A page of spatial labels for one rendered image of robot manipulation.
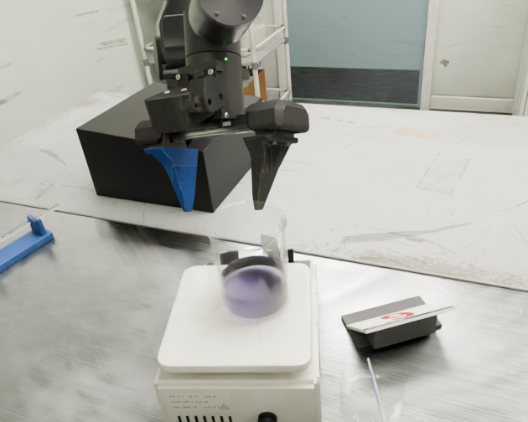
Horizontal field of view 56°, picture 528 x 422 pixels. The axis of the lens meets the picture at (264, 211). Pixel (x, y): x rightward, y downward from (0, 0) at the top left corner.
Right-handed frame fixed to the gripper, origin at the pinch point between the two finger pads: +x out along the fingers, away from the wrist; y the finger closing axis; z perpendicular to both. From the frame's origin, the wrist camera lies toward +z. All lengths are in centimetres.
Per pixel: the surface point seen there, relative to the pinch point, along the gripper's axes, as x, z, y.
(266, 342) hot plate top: 13.3, 9.1, 10.7
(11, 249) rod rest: 7.8, 3.5, -32.9
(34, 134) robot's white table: -12, -21, -64
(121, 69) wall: -63, -137, -162
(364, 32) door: -93, -260, -79
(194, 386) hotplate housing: 16.4, 12.5, 5.9
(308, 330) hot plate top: 12.7, 6.8, 13.1
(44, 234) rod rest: 6.1, -0.2, -30.9
